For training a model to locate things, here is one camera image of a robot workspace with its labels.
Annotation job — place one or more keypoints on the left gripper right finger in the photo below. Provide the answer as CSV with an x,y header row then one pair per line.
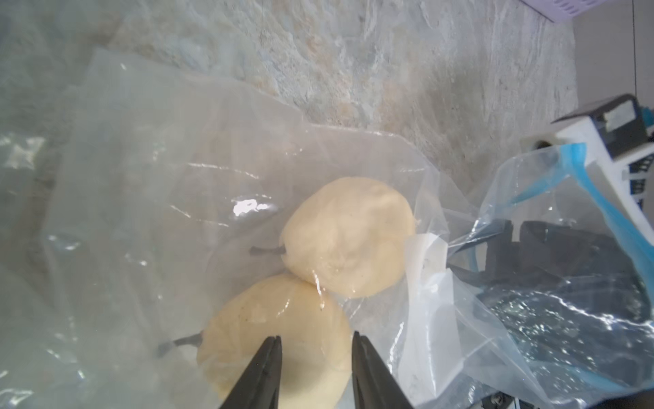
x,y
373,385

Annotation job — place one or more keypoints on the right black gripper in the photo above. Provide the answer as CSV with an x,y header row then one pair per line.
x,y
546,256

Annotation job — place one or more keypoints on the clear bag blue zip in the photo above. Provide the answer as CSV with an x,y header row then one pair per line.
x,y
167,180

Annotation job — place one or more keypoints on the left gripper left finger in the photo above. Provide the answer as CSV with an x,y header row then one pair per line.
x,y
259,385

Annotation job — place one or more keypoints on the purple plastic basket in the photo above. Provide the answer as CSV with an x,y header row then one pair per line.
x,y
562,10

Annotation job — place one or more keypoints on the yellow pear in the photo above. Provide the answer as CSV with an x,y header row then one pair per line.
x,y
348,237
282,343

